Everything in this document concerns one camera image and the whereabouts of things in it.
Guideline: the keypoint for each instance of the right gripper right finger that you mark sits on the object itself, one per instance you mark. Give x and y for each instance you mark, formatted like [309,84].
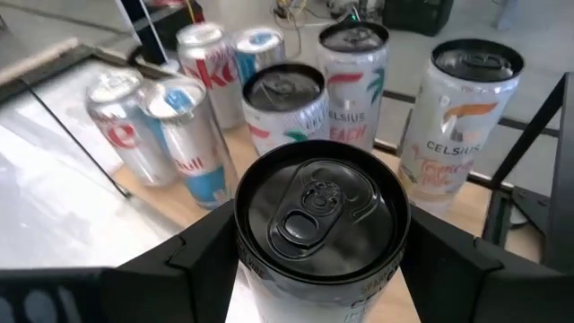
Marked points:
[471,291]

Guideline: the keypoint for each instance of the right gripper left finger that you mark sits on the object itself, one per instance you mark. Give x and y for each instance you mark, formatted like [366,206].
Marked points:
[134,296]

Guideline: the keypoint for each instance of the blue silver Red Bull can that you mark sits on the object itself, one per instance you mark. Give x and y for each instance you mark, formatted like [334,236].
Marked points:
[260,49]
[197,152]

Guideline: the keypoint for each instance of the white Celsius tropical can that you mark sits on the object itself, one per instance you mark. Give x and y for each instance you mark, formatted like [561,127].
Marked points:
[457,134]

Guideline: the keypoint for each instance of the silver Diet Coke can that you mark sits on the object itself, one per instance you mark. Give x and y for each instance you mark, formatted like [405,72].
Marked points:
[121,134]
[211,72]

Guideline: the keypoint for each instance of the silver dark can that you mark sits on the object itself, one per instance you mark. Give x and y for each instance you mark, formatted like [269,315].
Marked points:
[354,89]

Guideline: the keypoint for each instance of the white Celsius peach can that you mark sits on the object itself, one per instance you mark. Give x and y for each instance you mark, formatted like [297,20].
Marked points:
[284,107]

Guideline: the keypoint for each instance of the wooden shelf board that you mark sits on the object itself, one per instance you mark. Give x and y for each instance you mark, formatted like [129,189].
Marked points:
[161,204]

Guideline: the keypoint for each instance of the white floor stand pole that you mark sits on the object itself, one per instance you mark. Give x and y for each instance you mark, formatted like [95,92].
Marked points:
[143,31]

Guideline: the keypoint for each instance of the black equipment box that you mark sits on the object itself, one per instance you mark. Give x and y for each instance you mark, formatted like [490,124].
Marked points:
[417,15]

